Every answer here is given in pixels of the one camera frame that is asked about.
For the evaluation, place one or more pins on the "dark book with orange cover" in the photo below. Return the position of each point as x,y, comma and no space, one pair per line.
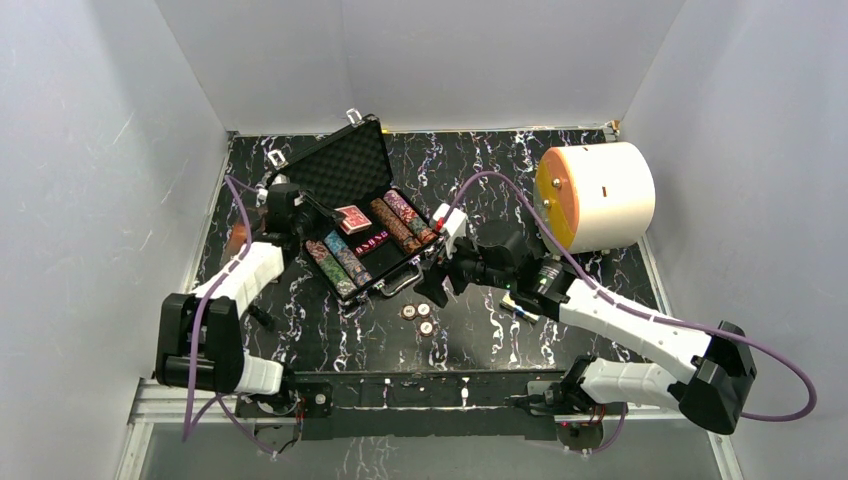
235,242

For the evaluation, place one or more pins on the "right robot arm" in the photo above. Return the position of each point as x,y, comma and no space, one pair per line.
705,377

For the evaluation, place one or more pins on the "black poker chip case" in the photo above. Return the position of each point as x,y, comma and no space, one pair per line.
352,167

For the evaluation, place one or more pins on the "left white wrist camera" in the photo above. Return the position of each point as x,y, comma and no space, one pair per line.
261,197

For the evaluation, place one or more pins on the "red playing card deck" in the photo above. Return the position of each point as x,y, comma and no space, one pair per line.
354,220

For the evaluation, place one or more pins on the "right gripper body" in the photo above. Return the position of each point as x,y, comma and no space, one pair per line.
467,267

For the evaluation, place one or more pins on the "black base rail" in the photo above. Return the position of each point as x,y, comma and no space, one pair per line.
336,405

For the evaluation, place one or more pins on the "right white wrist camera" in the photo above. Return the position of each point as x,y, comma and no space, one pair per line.
451,225

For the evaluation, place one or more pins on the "brown poker chip left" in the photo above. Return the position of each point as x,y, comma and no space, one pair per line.
409,312

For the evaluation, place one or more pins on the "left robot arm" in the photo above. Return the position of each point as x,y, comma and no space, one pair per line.
199,340

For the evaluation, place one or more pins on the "brown chip row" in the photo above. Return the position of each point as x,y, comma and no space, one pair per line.
400,233

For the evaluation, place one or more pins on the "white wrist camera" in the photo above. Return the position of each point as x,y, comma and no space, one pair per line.
261,197
451,225

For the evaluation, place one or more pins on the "white poker chip lower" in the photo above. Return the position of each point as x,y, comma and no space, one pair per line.
426,328

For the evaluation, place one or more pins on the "blue playing card deck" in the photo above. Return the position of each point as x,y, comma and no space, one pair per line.
508,304

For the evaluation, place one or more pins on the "blue grey chip row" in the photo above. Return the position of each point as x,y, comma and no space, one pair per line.
347,259

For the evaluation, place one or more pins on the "white orange cylindrical drum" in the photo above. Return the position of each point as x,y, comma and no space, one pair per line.
595,197

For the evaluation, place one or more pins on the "red green chip row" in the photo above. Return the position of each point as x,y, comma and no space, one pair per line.
327,263

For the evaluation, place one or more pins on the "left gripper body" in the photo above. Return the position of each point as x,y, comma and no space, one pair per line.
307,216

